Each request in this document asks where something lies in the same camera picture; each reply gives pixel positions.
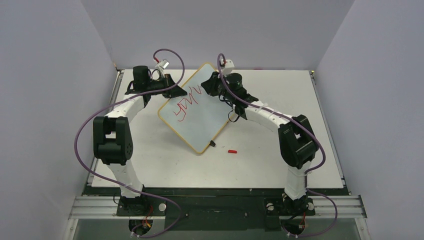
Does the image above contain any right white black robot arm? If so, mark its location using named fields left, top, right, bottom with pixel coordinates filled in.
left=201, top=71, right=319, bottom=216

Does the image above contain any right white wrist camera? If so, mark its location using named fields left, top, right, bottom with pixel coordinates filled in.
left=219, top=58, right=235, bottom=77

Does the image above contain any purple cable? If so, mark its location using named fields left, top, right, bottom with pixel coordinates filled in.
left=73, top=48, right=186, bottom=239
left=216, top=53, right=339, bottom=239

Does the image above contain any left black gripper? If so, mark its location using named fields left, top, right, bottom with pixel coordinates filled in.
left=146, top=74, right=188, bottom=99

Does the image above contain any aluminium rail frame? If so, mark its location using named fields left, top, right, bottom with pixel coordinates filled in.
left=64, top=193, right=371, bottom=240

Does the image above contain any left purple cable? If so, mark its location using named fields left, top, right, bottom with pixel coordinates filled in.
left=73, top=48, right=186, bottom=239

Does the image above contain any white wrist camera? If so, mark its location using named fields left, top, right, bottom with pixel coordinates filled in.
left=219, top=58, right=235, bottom=77
left=154, top=59, right=169, bottom=76

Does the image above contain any yellow framed whiteboard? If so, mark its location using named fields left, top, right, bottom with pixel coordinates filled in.
left=157, top=63, right=232, bottom=154

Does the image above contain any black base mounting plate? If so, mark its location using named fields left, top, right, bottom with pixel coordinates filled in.
left=113, top=187, right=316, bottom=234

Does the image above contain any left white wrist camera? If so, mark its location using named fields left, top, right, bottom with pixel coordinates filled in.
left=154, top=59, right=169, bottom=76

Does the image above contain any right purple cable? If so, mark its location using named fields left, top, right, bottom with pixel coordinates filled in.
left=216, top=53, right=339, bottom=239

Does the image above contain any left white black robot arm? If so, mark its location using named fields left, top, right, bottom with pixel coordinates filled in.
left=93, top=65, right=188, bottom=216

